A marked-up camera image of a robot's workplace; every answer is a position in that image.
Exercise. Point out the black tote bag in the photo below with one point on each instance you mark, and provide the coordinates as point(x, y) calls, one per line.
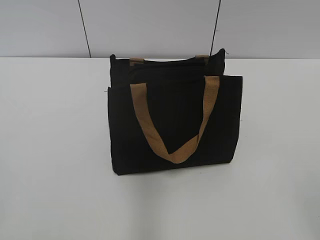
point(165, 115)

